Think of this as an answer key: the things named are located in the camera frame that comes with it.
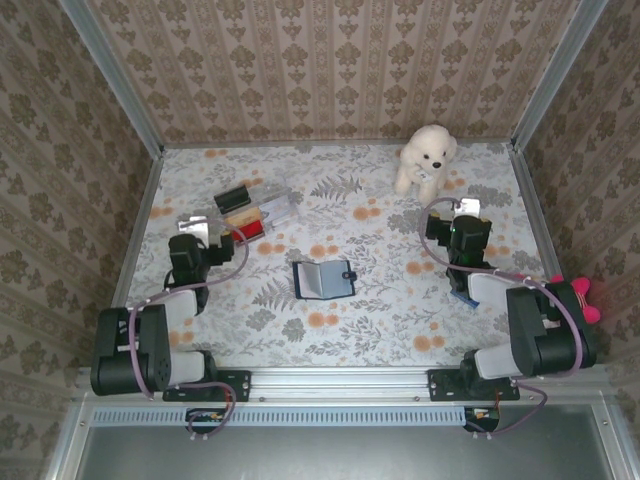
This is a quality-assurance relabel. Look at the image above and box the blue card holder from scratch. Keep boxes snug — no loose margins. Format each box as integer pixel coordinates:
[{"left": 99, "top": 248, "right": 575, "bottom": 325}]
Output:
[{"left": 291, "top": 258, "right": 360, "bottom": 302}]

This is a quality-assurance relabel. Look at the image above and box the red card stack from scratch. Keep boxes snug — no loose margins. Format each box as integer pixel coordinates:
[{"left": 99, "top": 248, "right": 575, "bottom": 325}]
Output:
[{"left": 227, "top": 222, "right": 267, "bottom": 245}]

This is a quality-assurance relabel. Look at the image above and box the orange card stack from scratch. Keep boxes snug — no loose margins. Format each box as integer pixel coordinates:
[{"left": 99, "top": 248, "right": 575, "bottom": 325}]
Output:
[{"left": 222, "top": 209, "right": 265, "bottom": 230}]

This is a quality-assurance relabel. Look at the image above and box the small blue card box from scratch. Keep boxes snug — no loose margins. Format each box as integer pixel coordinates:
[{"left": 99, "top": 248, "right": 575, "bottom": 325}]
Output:
[{"left": 448, "top": 285, "right": 480, "bottom": 310}]

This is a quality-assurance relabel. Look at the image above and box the white card stack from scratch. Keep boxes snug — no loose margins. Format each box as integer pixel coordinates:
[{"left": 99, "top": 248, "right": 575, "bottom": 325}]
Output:
[{"left": 258, "top": 198, "right": 295, "bottom": 226}]

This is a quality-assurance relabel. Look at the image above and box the small black box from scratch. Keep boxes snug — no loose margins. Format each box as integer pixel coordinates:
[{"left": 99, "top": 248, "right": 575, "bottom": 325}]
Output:
[{"left": 213, "top": 183, "right": 252, "bottom": 212}]

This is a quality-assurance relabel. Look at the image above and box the clear plastic organizer box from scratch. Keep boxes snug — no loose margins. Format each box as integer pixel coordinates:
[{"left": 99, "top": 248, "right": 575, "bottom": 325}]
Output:
[{"left": 212, "top": 180, "right": 297, "bottom": 246}]

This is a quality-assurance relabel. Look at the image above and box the white plush dog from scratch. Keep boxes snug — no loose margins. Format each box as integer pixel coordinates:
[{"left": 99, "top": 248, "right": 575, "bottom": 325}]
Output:
[{"left": 393, "top": 124, "right": 459, "bottom": 204}]

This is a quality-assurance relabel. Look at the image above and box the pink striped plush doll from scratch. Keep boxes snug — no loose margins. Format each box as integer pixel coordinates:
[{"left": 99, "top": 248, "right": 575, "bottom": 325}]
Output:
[{"left": 549, "top": 275, "right": 602, "bottom": 325}]

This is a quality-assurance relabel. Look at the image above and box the floral tablecloth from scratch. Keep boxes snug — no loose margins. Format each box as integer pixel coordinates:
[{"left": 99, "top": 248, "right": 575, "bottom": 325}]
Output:
[{"left": 107, "top": 144, "right": 576, "bottom": 369}]

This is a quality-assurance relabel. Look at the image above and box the aluminium mounting beam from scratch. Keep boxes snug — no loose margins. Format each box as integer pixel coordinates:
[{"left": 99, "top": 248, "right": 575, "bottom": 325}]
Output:
[{"left": 73, "top": 364, "right": 610, "bottom": 404}]

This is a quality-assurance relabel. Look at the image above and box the grey metal panel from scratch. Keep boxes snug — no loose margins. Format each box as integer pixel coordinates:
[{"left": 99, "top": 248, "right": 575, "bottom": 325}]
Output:
[{"left": 44, "top": 394, "right": 639, "bottom": 480}]

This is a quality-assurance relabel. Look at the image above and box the purple cable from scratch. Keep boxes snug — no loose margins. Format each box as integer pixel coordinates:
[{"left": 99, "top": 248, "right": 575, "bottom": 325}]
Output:
[
  {"left": 127, "top": 217, "right": 251, "bottom": 441},
  {"left": 422, "top": 196, "right": 589, "bottom": 441}
]

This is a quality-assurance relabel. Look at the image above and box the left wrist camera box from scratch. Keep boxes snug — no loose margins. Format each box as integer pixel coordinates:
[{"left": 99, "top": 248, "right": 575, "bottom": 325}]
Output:
[{"left": 176, "top": 214, "right": 211, "bottom": 240}]

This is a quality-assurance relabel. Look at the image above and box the aluminium side rail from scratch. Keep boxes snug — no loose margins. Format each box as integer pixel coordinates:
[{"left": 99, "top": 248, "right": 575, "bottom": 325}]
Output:
[
  {"left": 508, "top": 144, "right": 592, "bottom": 365},
  {"left": 94, "top": 149, "right": 166, "bottom": 369}
]

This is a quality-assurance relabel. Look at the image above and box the aluminium table edge rail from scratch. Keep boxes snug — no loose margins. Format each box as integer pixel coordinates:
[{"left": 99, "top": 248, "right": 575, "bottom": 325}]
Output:
[{"left": 160, "top": 139, "right": 516, "bottom": 150}]

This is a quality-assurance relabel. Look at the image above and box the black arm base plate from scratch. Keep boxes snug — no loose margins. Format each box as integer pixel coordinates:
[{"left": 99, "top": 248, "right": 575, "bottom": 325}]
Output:
[
  {"left": 427, "top": 368, "right": 521, "bottom": 403},
  {"left": 162, "top": 368, "right": 252, "bottom": 403}
]

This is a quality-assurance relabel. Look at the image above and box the black cable connector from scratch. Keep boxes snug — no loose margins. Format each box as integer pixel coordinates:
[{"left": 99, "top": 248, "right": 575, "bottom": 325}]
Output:
[
  {"left": 185, "top": 407, "right": 232, "bottom": 435},
  {"left": 463, "top": 405, "right": 501, "bottom": 434}
]

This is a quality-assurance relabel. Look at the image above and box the aluminium frame post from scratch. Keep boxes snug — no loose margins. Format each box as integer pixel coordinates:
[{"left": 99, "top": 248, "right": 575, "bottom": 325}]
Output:
[
  {"left": 510, "top": 0, "right": 612, "bottom": 152},
  {"left": 55, "top": 0, "right": 167, "bottom": 157}
]

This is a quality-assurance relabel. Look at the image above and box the white slotted cable duct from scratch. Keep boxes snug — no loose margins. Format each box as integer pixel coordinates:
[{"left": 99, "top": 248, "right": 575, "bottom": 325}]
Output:
[{"left": 91, "top": 404, "right": 501, "bottom": 427}]

